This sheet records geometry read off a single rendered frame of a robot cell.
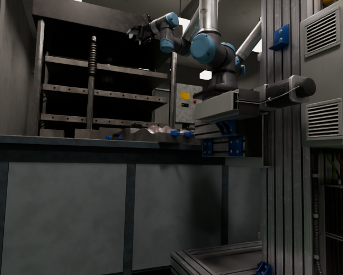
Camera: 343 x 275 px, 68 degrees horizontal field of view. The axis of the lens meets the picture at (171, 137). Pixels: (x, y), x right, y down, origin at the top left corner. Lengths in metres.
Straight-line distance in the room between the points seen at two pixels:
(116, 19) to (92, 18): 0.20
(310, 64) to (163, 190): 1.01
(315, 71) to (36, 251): 1.47
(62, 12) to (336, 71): 2.07
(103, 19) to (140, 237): 1.80
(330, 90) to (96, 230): 1.26
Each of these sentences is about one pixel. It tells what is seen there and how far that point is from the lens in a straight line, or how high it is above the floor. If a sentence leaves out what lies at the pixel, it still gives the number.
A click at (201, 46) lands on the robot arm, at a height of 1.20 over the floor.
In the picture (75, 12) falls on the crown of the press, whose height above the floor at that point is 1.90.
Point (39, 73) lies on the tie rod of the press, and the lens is 2.32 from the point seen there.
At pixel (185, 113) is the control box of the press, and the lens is 2.60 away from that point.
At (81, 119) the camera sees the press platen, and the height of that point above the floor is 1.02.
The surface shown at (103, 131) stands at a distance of 2.29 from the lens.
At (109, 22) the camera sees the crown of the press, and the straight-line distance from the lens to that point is 2.48.
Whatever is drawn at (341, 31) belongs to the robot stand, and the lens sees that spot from 1.01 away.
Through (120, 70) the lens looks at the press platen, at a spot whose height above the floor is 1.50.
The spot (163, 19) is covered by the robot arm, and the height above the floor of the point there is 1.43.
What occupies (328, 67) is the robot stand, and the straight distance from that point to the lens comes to 1.00.
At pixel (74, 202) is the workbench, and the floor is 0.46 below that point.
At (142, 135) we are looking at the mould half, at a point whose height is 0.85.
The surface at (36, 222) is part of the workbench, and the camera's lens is 1.50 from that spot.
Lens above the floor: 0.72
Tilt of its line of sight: 4 degrees up
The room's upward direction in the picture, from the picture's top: 1 degrees clockwise
